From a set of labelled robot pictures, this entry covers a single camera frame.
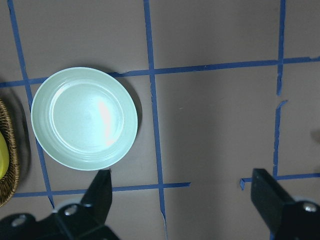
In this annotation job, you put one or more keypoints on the light green plate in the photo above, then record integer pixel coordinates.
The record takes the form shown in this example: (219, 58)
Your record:
(84, 118)

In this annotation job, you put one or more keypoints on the brown wicker basket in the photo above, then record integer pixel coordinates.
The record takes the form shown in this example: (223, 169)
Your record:
(9, 183)

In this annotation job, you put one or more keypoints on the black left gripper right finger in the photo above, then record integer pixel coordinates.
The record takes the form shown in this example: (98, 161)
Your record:
(269, 198)

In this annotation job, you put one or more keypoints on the yellow banana bunch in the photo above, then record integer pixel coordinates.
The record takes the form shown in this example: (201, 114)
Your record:
(4, 156)

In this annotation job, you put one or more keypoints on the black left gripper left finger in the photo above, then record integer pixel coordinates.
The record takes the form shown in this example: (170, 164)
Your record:
(98, 197)

